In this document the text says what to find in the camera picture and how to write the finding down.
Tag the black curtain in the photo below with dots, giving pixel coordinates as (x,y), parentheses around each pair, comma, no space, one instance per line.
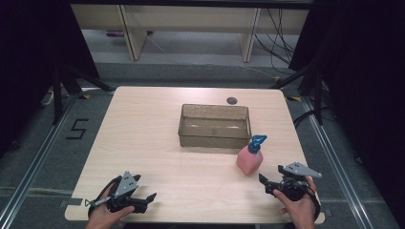
(35,70)
(359,79)

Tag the yellow black tape piece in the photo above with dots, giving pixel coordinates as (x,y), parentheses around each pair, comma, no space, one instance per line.
(294,98)
(84,96)

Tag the person's left hand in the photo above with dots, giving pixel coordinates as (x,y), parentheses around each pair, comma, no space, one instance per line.
(103,216)

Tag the black metal stand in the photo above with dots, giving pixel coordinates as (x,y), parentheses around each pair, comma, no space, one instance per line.
(58,95)
(318,95)

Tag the round grey table grommet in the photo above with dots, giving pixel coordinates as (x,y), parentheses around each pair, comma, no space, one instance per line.
(231,100)

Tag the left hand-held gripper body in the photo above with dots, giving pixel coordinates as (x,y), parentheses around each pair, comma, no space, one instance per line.
(125,186)

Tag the metal floor rail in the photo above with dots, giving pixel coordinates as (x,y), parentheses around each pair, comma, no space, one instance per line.
(334,162)
(35,162)

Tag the clear brown plastic box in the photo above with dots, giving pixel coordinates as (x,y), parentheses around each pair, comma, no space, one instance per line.
(215,140)

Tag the pink bottle with blue pump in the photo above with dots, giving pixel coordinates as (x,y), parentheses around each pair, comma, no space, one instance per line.
(250,160)

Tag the person's right hand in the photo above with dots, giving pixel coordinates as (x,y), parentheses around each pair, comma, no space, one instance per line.
(301,211)

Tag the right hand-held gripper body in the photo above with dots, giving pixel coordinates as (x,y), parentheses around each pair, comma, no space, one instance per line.
(294,186)

